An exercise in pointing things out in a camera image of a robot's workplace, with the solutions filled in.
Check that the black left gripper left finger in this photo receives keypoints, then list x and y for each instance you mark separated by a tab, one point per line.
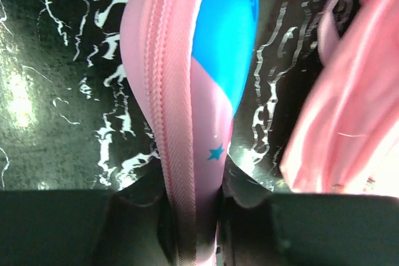
88	227

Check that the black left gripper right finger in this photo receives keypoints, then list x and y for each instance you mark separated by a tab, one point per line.
260	227

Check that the pink school backpack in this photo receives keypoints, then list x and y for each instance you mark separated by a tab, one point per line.
346	137

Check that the pink blue pencil case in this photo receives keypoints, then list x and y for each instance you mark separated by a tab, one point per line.
187	62

